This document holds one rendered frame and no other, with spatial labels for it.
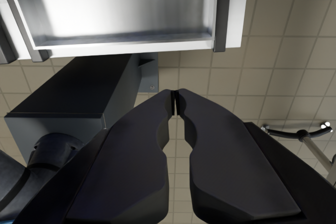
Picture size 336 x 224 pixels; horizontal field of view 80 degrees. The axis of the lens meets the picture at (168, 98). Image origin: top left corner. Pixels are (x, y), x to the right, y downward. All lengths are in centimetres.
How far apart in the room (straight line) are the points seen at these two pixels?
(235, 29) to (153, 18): 13
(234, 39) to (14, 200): 48
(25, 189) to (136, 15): 39
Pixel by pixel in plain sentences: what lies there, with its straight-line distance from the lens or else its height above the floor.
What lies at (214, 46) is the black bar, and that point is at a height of 90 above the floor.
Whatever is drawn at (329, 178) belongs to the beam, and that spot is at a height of 45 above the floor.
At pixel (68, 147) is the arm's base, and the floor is 82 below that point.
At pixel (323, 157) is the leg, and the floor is 33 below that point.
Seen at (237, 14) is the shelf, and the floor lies 88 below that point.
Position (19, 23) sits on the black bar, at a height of 90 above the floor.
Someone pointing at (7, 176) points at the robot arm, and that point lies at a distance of 50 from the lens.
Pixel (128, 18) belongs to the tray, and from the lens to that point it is 33.
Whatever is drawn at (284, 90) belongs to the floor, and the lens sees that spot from 157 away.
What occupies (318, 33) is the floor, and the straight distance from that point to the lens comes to 151.
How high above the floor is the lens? 120
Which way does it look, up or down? 60 degrees down
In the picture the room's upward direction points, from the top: 180 degrees counter-clockwise
